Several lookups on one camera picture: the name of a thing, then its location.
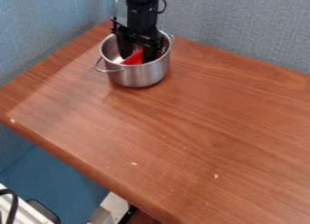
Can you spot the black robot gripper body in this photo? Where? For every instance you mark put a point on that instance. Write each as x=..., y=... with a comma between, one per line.
x=140, y=24

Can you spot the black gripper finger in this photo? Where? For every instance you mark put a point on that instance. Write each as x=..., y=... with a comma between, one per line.
x=125, y=45
x=151, y=52

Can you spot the red plastic block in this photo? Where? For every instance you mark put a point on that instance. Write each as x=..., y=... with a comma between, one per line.
x=132, y=57

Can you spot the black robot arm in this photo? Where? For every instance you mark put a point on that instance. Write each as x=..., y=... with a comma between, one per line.
x=140, y=30

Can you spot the stainless steel pot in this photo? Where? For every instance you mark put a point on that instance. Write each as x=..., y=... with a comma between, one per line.
x=132, y=75

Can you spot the black box under table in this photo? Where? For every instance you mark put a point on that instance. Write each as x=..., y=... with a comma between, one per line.
x=44, y=210

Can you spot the white ribbed panel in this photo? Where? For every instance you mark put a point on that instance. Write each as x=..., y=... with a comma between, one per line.
x=16, y=211

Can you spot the white table leg bracket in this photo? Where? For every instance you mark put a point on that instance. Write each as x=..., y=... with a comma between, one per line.
x=109, y=211

